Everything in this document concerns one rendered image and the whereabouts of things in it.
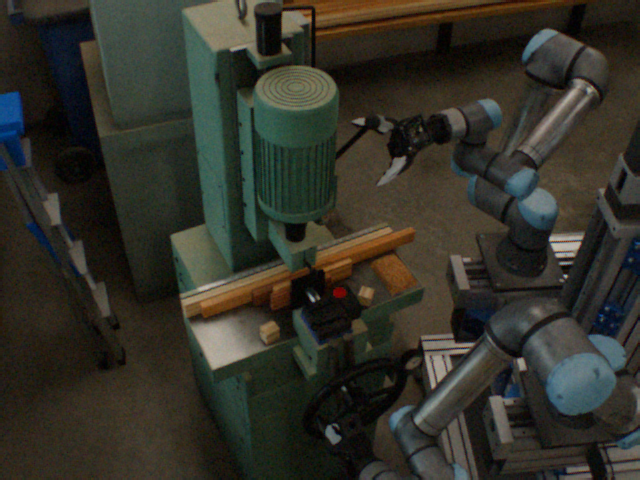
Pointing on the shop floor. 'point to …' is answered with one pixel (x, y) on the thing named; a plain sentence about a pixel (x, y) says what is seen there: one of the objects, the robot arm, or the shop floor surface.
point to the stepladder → (46, 238)
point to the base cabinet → (275, 420)
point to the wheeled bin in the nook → (66, 80)
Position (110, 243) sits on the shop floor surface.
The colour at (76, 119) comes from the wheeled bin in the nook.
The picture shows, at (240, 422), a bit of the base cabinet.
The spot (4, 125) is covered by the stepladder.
